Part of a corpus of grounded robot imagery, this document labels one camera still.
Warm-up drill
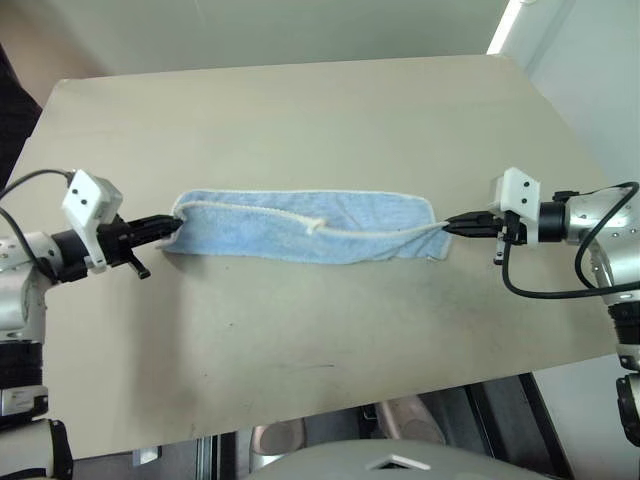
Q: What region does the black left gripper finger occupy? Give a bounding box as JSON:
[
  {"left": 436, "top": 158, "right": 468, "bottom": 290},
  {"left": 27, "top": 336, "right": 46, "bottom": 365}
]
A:
[
  {"left": 128, "top": 224, "right": 180, "bottom": 249},
  {"left": 124, "top": 213, "right": 184, "bottom": 234}
]

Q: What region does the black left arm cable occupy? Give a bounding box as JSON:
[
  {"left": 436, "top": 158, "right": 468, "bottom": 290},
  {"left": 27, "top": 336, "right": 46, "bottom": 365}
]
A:
[{"left": 0, "top": 169, "right": 76, "bottom": 287}]

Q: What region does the metal table leg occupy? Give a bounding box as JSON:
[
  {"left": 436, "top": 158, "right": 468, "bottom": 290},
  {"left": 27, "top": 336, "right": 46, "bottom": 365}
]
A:
[{"left": 195, "top": 433, "right": 237, "bottom": 480}]

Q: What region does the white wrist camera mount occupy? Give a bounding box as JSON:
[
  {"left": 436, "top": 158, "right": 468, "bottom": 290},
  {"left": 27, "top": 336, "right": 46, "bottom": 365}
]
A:
[
  {"left": 487, "top": 167, "right": 544, "bottom": 249},
  {"left": 61, "top": 169, "right": 124, "bottom": 274}
]

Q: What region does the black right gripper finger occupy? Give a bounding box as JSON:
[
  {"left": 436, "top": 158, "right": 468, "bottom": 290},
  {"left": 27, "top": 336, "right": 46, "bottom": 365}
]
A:
[
  {"left": 441, "top": 222, "right": 497, "bottom": 241},
  {"left": 447, "top": 211, "right": 496, "bottom": 229}
]

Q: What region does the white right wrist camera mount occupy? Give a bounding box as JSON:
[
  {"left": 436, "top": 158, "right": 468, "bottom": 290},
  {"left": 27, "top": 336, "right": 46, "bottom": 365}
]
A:
[{"left": 487, "top": 167, "right": 544, "bottom": 249}]

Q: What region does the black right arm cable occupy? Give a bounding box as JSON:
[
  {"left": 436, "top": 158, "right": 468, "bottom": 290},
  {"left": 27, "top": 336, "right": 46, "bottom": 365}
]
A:
[{"left": 501, "top": 181, "right": 640, "bottom": 301}]

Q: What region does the light blue towel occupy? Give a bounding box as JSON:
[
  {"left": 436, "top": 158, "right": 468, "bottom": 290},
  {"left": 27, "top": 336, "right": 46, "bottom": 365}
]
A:
[{"left": 155, "top": 187, "right": 454, "bottom": 266}]

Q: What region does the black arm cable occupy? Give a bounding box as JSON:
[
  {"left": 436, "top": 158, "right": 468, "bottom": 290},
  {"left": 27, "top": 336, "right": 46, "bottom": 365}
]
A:
[
  {"left": 501, "top": 181, "right": 640, "bottom": 301},
  {"left": 0, "top": 169, "right": 76, "bottom": 287}
]

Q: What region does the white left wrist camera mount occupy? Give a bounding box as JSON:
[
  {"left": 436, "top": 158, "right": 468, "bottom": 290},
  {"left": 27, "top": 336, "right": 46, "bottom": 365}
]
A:
[{"left": 61, "top": 169, "right": 124, "bottom": 274}]

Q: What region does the dark object beside table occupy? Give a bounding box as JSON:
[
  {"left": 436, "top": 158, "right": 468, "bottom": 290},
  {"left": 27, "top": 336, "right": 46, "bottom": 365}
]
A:
[{"left": 0, "top": 41, "right": 44, "bottom": 190}]

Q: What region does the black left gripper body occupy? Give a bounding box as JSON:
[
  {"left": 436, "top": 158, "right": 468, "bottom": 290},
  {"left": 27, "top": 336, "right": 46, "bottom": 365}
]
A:
[{"left": 96, "top": 213, "right": 152, "bottom": 281}]

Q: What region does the rounded pinkish robot foot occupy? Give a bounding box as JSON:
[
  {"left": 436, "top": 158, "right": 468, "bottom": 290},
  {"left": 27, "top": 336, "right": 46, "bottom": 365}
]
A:
[{"left": 373, "top": 393, "right": 447, "bottom": 447}]

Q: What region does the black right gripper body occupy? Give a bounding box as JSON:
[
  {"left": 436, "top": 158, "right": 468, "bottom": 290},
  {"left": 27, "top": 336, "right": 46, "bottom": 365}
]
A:
[{"left": 491, "top": 209, "right": 529, "bottom": 266}]

